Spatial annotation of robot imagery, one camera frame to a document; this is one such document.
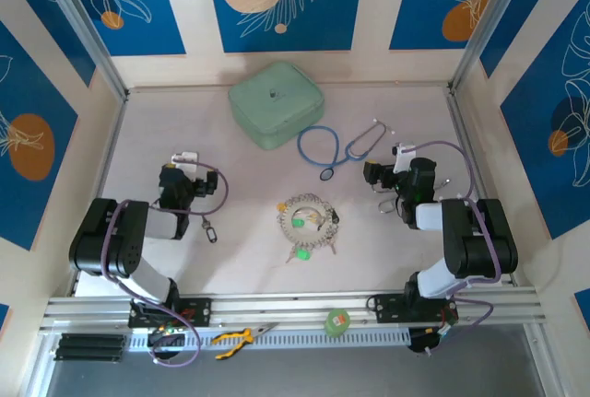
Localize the grey metal sheet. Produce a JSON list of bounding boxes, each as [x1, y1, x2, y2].
[[45, 328, 543, 397]]

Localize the aluminium corner post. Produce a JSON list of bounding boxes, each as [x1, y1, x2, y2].
[[447, 0, 531, 94], [34, 0, 129, 99]]

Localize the black key tag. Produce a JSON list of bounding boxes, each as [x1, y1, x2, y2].
[[201, 215, 218, 245]]

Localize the black extrusion bars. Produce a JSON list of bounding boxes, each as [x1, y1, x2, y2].
[[53, 333, 126, 363]]

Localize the blue stethoscope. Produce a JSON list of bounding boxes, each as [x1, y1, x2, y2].
[[296, 115, 397, 182]]

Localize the yellow handled pliers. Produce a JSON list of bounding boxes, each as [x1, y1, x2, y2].
[[210, 321, 280, 361]]

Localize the silver chain keyring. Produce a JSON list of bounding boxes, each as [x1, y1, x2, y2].
[[276, 193, 343, 256]]

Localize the green tape roll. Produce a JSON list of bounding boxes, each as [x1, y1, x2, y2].
[[324, 308, 351, 338]]

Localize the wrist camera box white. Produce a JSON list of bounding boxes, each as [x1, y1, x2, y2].
[[170, 151, 200, 172], [391, 142, 419, 175]]

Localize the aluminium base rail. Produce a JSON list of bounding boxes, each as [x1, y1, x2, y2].
[[39, 286, 540, 334]]

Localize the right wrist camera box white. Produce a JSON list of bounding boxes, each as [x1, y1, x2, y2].
[[391, 142, 419, 175]]

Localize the aluminium table side rail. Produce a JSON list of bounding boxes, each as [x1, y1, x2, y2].
[[445, 88, 516, 286], [68, 88, 129, 298]]

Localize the mint green zip case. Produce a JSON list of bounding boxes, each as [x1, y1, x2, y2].
[[229, 61, 326, 152]]

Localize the grey slotted cable duct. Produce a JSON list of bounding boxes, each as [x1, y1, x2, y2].
[[126, 327, 412, 351]]

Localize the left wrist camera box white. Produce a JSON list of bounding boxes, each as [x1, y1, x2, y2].
[[170, 151, 200, 172]]

